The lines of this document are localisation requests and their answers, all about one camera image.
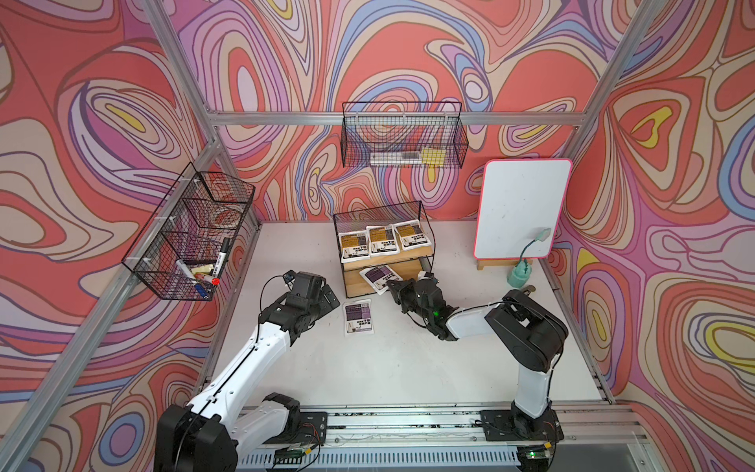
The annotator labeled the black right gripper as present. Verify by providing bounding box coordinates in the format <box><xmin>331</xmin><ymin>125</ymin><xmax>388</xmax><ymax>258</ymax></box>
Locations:
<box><xmin>386</xmin><ymin>278</ymin><xmax>432</xmax><ymax>324</ymax></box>

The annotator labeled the purple coffee bag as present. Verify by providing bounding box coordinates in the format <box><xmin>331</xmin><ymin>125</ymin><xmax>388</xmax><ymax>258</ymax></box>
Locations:
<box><xmin>344</xmin><ymin>299</ymin><xmax>374</xmax><ymax>336</ymax></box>
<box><xmin>360</xmin><ymin>265</ymin><xmax>403</xmax><ymax>295</ymax></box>

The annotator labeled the yellow coffee bag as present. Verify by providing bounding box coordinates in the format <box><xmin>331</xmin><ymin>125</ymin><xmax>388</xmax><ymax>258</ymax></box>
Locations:
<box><xmin>338</xmin><ymin>230</ymin><xmax>371</xmax><ymax>264</ymax></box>
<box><xmin>366</xmin><ymin>225</ymin><xmax>400</xmax><ymax>257</ymax></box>
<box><xmin>392</xmin><ymin>219</ymin><xmax>432</xmax><ymax>251</ymax></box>

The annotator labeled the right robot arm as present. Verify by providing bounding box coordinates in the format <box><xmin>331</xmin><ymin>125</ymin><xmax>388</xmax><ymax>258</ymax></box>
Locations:
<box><xmin>387</xmin><ymin>273</ymin><xmax>568</xmax><ymax>439</ymax></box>

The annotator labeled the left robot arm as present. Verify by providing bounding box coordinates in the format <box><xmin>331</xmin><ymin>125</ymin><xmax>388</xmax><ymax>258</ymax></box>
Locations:
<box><xmin>153</xmin><ymin>271</ymin><xmax>340</xmax><ymax>471</ymax></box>

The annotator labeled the wooden whiteboard easel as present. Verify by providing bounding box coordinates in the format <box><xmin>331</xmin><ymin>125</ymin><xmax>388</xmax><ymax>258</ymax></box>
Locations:
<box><xmin>476</xmin><ymin>259</ymin><xmax>519</xmax><ymax>271</ymax></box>

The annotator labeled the black whiteboard marker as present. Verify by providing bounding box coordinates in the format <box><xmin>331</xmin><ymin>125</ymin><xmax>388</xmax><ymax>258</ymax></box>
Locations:
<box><xmin>212</xmin><ymin>238</ymin><xmax>232</xmax><ymax>286</ymax></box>

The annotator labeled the whiteboard eraser in basket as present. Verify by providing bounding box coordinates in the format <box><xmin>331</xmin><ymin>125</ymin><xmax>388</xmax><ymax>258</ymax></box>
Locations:
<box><xmin>175</xmin><ymin>260</ymin><xmax>215</xmax><ymax>283</ymax></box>

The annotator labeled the blue capped marker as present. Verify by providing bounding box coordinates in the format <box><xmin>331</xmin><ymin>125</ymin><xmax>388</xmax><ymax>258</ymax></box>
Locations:
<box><xmin>192</xmin><ymin>280</ymin><xmax>210</xmax><ymax>300</ymax></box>

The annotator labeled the pink framed whiteboard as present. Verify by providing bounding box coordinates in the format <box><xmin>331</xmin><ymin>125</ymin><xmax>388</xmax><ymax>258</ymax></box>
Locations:
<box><xmin>474</xmin><ymin>159</ymin><xmax>572</xmax><ymax>262</ymax></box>

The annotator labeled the yellow sponge in basket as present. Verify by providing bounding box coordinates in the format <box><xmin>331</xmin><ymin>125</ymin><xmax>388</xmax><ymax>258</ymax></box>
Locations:
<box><xmin>420</xmin><ymin>147</ymin><xmax>446</xmax><ymax>167</ymax></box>

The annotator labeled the clear ruler box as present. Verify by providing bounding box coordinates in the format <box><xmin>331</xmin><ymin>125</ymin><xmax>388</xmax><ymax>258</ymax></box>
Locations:
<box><xmin>369</xmin><ymin>151</ymin><xmax>423</xmax><ymax>167</ymax></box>

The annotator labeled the black wire wooden shelf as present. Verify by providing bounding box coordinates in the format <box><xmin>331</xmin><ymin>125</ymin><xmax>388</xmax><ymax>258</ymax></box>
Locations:
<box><xmin>332</xmin><ymin>201</ymin><xmax>436</xmax><ymax>299</ymax></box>

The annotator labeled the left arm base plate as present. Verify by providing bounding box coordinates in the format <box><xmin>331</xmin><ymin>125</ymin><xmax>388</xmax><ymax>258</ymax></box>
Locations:
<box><xmin>265</xmin><ymin>411</ymin><xmax>328</xmax><ymax>446</ymax></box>

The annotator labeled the black wire wall basket left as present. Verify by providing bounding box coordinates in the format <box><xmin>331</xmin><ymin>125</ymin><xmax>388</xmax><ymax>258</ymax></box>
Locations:
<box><xmin>122</xmin><ymin>163</ymin><xmax>256</xmax><ymax>302</ymax></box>

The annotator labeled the black wire wall basket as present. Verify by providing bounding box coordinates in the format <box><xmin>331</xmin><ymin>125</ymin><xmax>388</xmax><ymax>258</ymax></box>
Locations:
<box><xmin>122</xmin><ymin>163</ymin><xmax>256</xmax><ymax>302</ymax></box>
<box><xmin>340</xmin><ymin>100</ymin><xmax>469</xmax><ymax>168</ymax></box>

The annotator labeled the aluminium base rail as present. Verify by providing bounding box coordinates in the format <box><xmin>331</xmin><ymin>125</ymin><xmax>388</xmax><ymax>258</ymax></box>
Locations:
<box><xmin>233</xmin><ymin>402</ymin><xmax>661</xmax><ymax>471</ymax></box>

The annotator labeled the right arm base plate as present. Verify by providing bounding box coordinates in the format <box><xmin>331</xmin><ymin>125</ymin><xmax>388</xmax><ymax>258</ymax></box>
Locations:
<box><xmin>477</xmin><ymin>406</ymin><xmax>564</xmax><ymax>444</ymax></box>

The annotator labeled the black wire wall basket rear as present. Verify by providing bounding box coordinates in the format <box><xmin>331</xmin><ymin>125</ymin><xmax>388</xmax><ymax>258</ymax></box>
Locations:
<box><xmin>340</xmin><ymin>100</ymin><xmax>469</xmax><ymax>168</ymax></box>

